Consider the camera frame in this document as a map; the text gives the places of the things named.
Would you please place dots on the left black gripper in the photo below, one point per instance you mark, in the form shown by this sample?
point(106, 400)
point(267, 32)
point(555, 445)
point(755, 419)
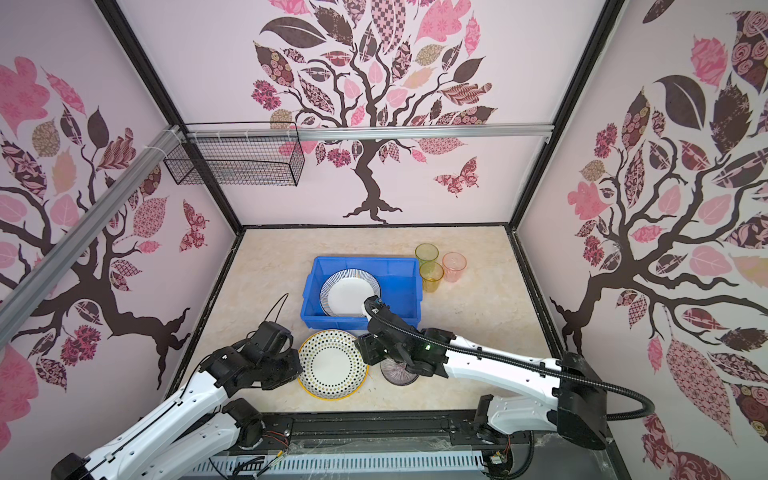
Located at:
point(292, 372)

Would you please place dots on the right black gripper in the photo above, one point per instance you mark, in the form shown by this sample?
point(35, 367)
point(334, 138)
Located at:
point(367, 348)

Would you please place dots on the dotted plate yellow rim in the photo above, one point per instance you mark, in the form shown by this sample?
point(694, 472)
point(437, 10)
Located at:
point(333, 368)

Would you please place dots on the black striped rim white plate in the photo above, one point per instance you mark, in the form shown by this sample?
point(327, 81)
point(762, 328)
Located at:
point(343, 293)

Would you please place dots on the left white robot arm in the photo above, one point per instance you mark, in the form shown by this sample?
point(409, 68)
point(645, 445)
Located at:
point(201, 419)

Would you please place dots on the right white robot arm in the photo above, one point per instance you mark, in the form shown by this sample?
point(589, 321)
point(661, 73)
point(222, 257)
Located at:
point(548, 394)

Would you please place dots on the blue plastic bin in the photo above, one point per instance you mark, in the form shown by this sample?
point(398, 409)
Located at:
point(398, 277)

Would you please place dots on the yellow transparent cup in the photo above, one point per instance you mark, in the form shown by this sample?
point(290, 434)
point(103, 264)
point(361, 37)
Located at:
point(432, 274)

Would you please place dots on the pink transparent cup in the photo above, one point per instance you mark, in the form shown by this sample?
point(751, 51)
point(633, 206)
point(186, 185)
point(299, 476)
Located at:
point(454, 265)

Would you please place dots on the green transparent cup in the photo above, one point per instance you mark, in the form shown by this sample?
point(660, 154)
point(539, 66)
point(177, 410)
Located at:
point(426, 252)

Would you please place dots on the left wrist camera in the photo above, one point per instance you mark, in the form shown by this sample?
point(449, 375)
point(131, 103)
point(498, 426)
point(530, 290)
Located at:
point(271, 338)

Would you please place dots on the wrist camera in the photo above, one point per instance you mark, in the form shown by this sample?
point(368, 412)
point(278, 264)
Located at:
point(271, 338)
point(378, 314)

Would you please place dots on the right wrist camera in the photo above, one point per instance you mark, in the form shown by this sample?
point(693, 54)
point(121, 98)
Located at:
point(378, 314)

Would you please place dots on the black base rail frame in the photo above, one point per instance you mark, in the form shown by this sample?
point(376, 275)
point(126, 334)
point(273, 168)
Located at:
point(523, 455)

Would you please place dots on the white slotted cable duct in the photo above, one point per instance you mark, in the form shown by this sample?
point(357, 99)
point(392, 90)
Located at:
point(316, 466)

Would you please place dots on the black wire basket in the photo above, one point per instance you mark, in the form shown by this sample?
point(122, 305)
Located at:
point(258, 153)

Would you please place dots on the aluminium rail back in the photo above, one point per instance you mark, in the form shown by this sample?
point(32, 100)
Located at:
point(372, 132)

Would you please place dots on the aluminium rail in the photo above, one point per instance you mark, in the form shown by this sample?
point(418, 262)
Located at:
point(372, 132)
point(19, 305)

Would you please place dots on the aluminium rail left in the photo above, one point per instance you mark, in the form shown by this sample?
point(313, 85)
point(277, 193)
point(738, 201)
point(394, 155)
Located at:
point(19, 305)

